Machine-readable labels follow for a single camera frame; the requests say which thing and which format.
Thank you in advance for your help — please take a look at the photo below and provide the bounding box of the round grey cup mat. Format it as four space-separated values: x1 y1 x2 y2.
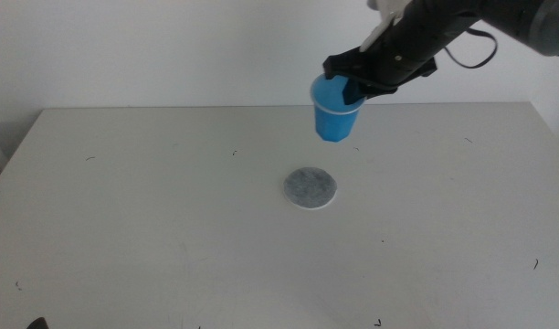
282 166 339 211

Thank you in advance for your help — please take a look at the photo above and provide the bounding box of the blue plastic cup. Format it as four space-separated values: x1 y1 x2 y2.
310 73 367 143

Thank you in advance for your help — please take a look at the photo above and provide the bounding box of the black cable loop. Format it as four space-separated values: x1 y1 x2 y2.
443 27 499 70

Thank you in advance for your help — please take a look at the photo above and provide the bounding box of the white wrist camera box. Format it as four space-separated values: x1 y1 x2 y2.
359 0 414 54

